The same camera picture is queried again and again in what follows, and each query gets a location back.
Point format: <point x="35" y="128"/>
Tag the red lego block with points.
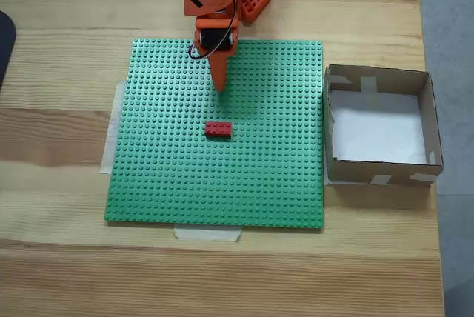
<point x="218" y="129"/>

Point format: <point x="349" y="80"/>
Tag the green lego baseplate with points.
<point x="185" y="169"/>

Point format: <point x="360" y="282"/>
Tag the cardboard box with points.
<point x="381" y="174"/>

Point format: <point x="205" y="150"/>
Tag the translucent masking tape strip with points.
<point x="111" y="139"/>
<point x="207" y="235"/>

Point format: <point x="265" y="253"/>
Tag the white paper sheet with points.
<point x="377" y="128"/>

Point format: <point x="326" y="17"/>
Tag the black rounded object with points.
<point x="6" y="46"/>

